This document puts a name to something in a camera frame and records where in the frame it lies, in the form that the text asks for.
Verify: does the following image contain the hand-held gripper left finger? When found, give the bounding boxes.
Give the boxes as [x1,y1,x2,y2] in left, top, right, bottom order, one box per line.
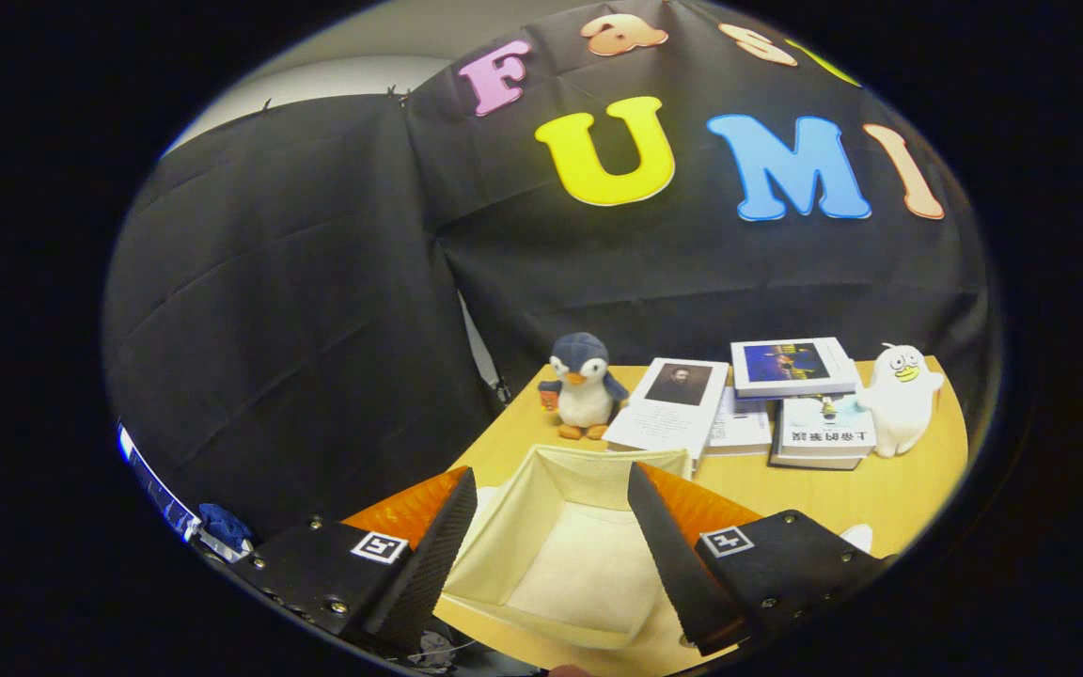
[225,467,479,658]

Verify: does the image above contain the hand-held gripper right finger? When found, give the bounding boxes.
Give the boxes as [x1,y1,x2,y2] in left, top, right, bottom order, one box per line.
[627,463,892,658]

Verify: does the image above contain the beige fabric storage box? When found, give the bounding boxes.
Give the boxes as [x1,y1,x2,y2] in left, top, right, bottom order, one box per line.
[441,445,695,652]

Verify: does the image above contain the white book with portrait cover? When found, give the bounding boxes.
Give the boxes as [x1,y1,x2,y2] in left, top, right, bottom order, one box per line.
[602,357,731,464]

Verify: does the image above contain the thin white booklet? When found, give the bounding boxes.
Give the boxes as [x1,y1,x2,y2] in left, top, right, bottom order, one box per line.
[705,386,775,458]

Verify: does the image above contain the penguin plush toy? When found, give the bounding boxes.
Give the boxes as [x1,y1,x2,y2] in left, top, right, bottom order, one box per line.
[539,332,631,442]

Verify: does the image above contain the thick book with pale cover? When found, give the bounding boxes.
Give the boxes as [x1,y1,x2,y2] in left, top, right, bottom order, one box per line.
[768,391,879,472]

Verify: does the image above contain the small blue object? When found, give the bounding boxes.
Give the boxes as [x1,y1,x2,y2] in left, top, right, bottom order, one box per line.
[197,503,253,553]

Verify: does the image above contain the book with blue picture cover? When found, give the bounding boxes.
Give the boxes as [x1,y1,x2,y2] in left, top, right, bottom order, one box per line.
[730,337,861,401]

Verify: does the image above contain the white duck plush toy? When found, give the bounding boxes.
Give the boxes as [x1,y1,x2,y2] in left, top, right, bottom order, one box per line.
[855,342,946,460]

